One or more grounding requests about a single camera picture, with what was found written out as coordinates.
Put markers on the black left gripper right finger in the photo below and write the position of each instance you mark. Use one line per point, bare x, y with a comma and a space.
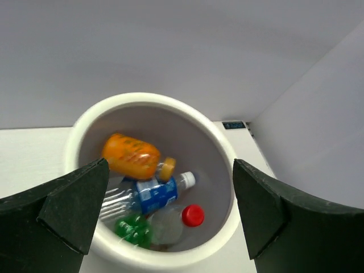
288, 230

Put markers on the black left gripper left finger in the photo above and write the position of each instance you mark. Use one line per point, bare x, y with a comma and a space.
49, 228

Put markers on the green plastic bottle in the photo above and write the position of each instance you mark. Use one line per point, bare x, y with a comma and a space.
134, 229

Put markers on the blue label water bottle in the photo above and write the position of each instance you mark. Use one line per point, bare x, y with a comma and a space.
143, 197

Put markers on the orange juice bottle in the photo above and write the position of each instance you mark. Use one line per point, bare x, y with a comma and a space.
136, 159

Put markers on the red cap water bottle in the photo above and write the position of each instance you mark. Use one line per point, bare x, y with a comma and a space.
172, 224

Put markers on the white plastic bin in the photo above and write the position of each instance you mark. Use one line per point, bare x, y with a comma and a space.
179, 131

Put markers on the right blue corner label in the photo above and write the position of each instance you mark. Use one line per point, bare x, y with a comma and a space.
234, 125

